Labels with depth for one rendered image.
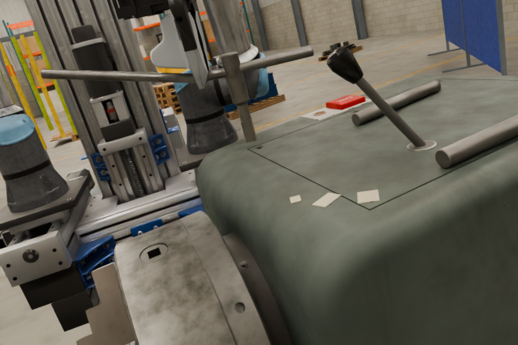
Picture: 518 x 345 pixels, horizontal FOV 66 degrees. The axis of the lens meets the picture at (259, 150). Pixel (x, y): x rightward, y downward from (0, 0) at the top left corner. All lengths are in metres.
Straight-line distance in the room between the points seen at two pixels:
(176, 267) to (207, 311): 0.06
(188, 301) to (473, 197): 0.31
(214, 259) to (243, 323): 0.08
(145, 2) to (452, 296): 0.44
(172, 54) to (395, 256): 0.32
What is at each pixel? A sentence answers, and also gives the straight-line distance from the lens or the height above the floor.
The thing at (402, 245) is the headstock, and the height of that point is 1.24.
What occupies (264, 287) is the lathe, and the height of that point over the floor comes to 1.16.
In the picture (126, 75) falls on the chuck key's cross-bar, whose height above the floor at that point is 1.44.
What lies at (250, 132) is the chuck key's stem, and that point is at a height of 1.33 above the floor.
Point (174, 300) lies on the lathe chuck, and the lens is 0.46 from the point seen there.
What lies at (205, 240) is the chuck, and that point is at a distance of 0.49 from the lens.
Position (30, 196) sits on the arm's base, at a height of 1.19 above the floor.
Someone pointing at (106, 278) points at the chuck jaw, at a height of 1.19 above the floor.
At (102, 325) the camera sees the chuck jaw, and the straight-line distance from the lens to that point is 0.60.
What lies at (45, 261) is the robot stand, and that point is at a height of 1.06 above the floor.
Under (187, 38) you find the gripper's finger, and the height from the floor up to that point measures 1.46.
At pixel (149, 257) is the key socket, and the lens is 0.51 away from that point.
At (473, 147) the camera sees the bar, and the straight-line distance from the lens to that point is 0.50.
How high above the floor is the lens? 1.45
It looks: 17 degrees down
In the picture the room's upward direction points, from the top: 15 degrees counter-clockwise
